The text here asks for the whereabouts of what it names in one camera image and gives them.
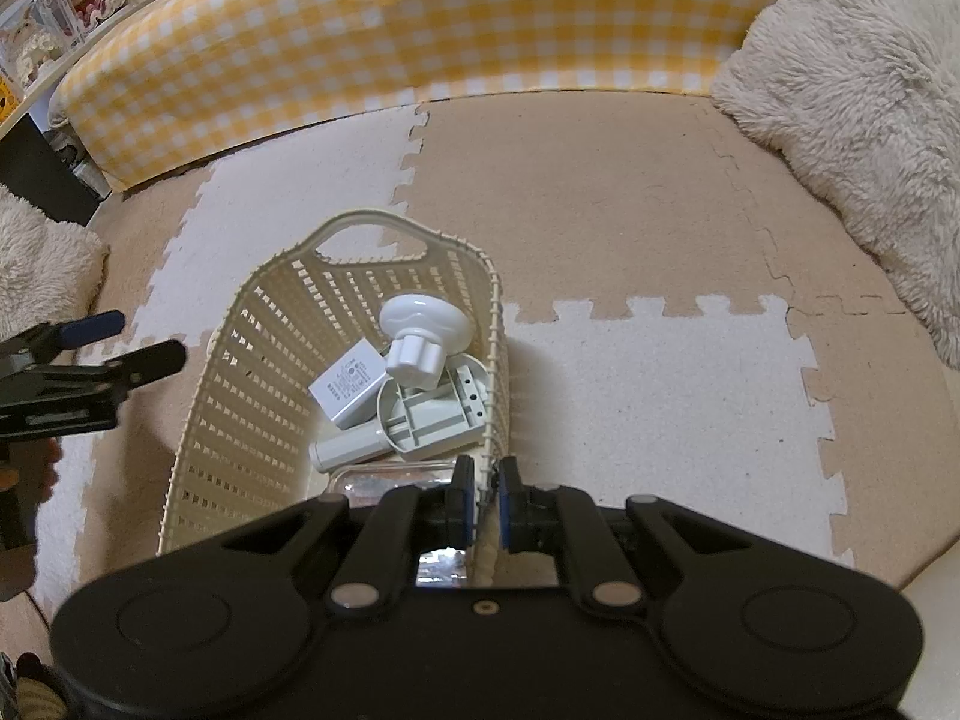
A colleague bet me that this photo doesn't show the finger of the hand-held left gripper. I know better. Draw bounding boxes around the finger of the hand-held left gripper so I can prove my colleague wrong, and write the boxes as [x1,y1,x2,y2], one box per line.
[0,339,188,398]
[0,309,127,365]

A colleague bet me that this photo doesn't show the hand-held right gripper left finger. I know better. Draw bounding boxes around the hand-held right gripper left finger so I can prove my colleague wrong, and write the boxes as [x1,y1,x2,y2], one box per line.
[221,456,479,610]

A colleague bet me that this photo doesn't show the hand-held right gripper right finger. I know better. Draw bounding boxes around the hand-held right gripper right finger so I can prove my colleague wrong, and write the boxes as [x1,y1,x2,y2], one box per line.
[499,456,755,611]

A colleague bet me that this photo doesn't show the clear plastic container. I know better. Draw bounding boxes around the clear plastic container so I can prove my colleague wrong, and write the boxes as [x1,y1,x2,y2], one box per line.
[330,457,481,590]

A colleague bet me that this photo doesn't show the cream plastic slotted basket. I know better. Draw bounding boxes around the cream plastic slotted basket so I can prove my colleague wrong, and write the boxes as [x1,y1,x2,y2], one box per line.
[156,210,512,586]

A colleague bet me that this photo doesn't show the white plastic cylinder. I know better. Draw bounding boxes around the white plastic cylinder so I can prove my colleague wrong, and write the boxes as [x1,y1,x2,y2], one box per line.
[309,424,392,475]

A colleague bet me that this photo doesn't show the white charger adapter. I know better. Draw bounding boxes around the white charger adapter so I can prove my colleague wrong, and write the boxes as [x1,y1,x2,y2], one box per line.
[307,340,391,430]

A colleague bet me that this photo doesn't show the person's left hand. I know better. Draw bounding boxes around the person's left hand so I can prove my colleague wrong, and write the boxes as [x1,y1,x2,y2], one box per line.
[34,439,64,505]

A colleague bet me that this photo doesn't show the fluffy white pillow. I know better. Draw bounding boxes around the fluffy white pillow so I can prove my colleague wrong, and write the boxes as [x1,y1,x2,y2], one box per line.
[0,184,112,350]
[711,0,960,372]

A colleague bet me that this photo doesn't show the wooden shelf unit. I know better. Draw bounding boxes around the wooden shelf unit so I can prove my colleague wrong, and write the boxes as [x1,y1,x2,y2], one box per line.
[0,0,226,143]

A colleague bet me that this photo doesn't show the white dress doll display case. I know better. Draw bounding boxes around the white dress doll display case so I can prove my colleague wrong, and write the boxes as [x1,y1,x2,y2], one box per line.
[0,4,72,91]

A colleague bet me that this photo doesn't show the beige white foam floor mat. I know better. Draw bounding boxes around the beige white foam floor mat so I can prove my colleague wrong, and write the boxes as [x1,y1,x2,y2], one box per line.
[0,90,960,616]

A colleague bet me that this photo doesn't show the yellow gingham bed cover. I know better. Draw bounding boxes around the yellow gingham bed cover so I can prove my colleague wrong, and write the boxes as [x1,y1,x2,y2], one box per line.
[49,0,796,188]

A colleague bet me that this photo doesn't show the white cloth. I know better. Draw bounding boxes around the white cloth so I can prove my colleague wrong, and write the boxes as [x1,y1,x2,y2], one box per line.
[896,559,960,720]

